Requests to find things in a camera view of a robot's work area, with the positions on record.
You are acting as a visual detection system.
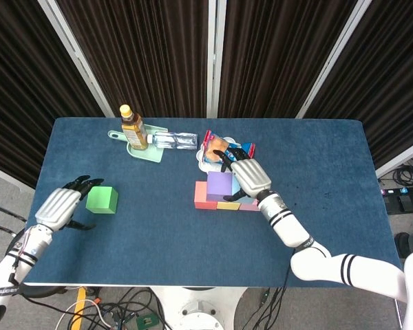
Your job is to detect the dark brown pleated curtain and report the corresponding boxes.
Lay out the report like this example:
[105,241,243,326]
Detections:
[218,0,359,119]
[306,0,413,169]
[0,0,106,188]
[56,0,210,118]

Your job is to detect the blue table cloth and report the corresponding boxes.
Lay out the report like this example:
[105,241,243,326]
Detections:
[22,117,406,288]

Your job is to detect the pink foam cube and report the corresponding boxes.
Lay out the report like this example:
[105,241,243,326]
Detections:
[239,198,262,212]

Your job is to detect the green foam cube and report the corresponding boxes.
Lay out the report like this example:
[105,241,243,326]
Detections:
[85,186,119,215]

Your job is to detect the yellow capped tea bottle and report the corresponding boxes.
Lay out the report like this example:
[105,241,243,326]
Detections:
[119,104,149,151]

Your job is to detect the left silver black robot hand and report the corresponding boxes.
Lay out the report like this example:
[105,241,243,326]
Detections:
[34,175,104,231]

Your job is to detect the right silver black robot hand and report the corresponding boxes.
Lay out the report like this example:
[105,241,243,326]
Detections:
[212,147,273,203]

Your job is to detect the clear plastic water bottle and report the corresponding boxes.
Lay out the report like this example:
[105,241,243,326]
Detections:
[146,131,198,151]

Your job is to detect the black coiled cable bundle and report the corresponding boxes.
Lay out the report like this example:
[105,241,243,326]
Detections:
[392,156,413,188]

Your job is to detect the blue red snack bag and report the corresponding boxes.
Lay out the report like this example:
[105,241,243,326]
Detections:
[201,129,256,173]

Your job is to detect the white scalloped plate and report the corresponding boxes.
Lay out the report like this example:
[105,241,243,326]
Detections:
[195,137,242,173]

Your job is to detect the green circuit board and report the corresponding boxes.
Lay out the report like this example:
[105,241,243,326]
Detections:
[136,313,158,329]

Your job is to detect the black floor cable tangle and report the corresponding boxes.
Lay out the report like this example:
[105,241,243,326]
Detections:
[37,287,175,330]

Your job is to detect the black floor cable strands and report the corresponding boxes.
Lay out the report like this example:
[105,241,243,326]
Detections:
[249,287,290,330]

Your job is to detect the mint green plastic scoop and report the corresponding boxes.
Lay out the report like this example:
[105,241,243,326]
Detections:
[107,126,169,163]

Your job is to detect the light blue foam cube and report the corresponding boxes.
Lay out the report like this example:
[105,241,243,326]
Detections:
[231,173,254,204]

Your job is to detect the red foam cube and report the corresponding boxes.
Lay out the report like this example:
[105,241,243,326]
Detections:
[194,181,218,210]

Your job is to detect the silver partition post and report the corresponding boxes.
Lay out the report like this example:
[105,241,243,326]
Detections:
[37,0,115,118]
[206,0,227,119]
[295,0,372,120]

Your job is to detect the silver partition rail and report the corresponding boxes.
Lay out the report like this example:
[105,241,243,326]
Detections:
[374,137,413,178]
[0,161,35,193]

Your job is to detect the purple foam cube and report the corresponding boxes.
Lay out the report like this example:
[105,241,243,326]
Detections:
[206,170,235,202]

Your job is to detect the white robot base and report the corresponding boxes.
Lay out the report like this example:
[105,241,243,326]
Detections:
[151,285,248,330]

